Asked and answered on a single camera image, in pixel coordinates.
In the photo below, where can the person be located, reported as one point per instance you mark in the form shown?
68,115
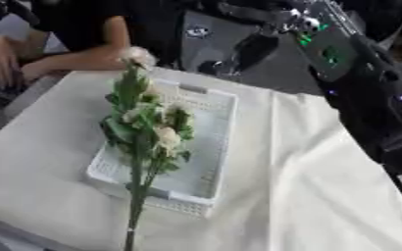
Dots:
147,26

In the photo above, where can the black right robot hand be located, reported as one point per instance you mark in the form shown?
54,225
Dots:
257,49

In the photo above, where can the artificial white flower bouquet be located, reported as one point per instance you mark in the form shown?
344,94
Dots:
138,130

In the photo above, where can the white plastic basket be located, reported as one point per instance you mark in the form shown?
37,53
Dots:
210,137

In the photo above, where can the person's forearm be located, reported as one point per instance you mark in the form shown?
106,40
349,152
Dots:
84,60
1,62

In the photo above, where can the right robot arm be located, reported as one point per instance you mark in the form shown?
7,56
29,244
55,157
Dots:
376,98

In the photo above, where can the person's hand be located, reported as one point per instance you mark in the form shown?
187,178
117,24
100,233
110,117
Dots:
34,70

